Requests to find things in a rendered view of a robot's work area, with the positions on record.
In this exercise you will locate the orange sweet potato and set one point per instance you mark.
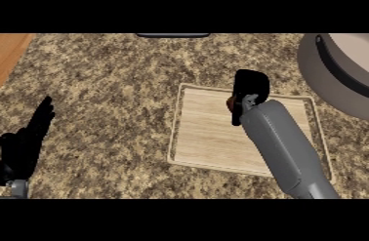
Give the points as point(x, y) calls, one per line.
point(230, 103)

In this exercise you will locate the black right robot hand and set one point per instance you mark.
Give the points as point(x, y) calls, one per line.
point(251, 84)

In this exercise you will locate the pale wooden tray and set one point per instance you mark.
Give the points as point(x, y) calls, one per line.
point(211, 134)

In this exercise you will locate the grey pot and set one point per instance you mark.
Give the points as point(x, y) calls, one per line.
point(337, 72)

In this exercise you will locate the dark grey appliance edge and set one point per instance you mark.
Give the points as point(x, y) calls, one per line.
point(173, 34)

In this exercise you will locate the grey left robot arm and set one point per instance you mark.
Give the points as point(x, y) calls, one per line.
point(18, 188)

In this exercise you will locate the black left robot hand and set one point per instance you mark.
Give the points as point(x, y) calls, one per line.
point(24, 144)

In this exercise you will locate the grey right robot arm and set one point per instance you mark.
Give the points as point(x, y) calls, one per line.
point(283, 147)

